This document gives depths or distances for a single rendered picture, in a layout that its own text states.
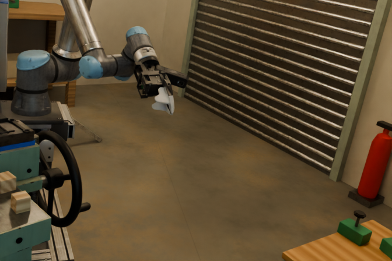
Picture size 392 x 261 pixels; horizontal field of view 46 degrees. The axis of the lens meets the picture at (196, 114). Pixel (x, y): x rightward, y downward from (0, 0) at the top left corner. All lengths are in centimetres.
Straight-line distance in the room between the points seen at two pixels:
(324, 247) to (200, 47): 330
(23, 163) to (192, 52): 383
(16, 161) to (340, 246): 124
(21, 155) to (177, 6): 414
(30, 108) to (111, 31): 332
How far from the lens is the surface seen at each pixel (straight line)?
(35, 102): 185
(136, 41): 155
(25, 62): 182
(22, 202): 109
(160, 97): 141
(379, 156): 345
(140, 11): 523
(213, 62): 468
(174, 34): 526
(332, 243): 192
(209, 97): 474
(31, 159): 127
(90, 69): 151
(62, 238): 218
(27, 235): 107
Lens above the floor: 149
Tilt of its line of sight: 19 degrees down
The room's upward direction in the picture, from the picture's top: 9 degrees clockwise
